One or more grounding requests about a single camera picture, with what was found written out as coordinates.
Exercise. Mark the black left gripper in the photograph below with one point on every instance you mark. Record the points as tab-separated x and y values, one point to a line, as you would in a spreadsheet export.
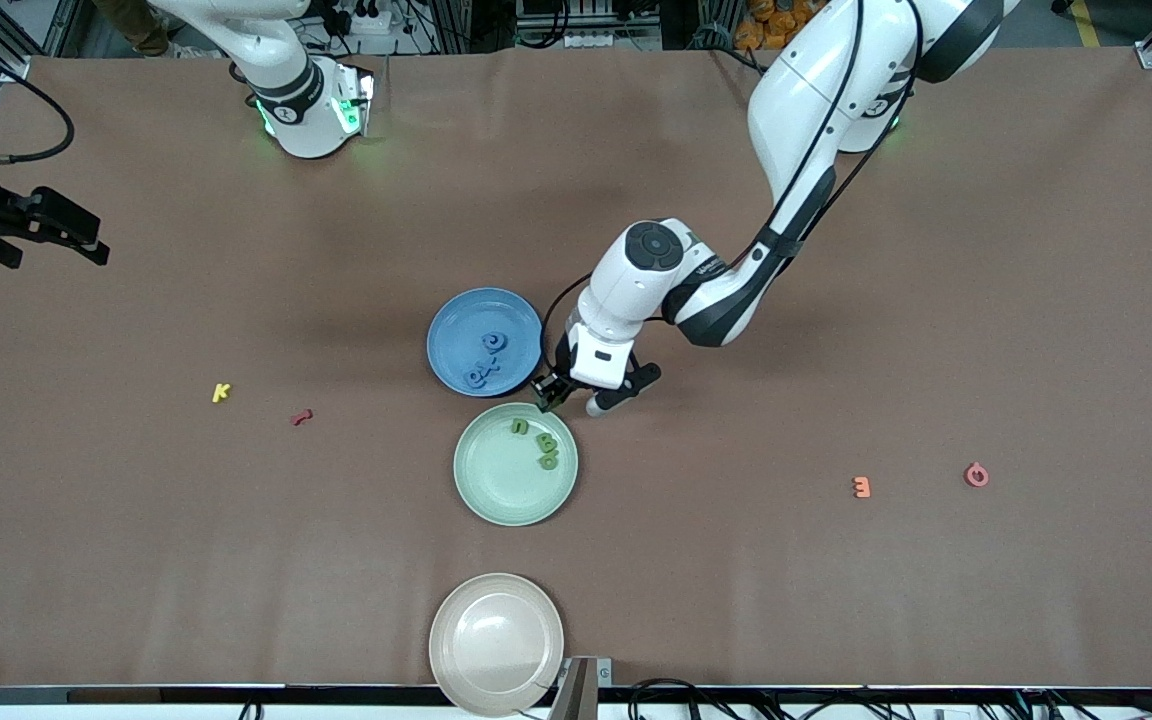
564	366

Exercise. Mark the green foam letter B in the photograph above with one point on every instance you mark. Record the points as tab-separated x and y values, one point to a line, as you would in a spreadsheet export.
546	441

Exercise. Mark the blue foam letter x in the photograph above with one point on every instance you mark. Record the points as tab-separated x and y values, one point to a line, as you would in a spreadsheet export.
489	363

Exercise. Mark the green foam letter g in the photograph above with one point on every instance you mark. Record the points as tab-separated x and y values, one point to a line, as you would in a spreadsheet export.
542	462

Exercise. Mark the blue foam letter e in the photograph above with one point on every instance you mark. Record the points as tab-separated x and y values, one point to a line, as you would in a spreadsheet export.
485	343

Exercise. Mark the blue foam letter g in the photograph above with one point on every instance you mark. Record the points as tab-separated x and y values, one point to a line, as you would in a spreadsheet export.
471	378

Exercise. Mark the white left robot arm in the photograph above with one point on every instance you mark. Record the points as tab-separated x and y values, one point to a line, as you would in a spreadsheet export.
616	290

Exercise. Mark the blue plate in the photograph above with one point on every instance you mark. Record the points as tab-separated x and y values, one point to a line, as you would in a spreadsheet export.
511	320

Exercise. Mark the light green plate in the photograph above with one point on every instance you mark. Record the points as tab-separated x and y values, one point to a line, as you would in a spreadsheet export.
506	480

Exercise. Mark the brown table cover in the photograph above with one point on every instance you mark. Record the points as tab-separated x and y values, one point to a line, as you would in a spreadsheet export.
686	550

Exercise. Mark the person leg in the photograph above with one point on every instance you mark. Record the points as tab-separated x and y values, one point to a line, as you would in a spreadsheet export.
141	30

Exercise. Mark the yellow foam letter k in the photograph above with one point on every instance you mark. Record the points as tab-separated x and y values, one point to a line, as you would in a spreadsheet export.
220	393

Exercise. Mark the dark red foam letter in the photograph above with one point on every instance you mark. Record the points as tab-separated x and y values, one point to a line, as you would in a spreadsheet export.
302	417

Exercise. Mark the beige plate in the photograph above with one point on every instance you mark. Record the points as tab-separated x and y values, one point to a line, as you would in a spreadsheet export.
496	640

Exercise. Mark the orange foam letter E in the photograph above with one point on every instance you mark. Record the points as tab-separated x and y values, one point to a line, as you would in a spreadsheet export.
866	488

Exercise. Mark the white power strip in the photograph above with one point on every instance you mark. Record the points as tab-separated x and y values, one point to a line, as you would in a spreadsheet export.
616	40
371	20

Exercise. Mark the pink foam letter Q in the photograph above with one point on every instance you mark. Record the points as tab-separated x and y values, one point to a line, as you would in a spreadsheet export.
968	476

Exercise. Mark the pile of oranges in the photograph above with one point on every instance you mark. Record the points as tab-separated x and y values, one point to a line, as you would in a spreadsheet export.
771	20

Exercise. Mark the grey metal post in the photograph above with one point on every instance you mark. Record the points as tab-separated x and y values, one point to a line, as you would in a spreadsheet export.
581	690

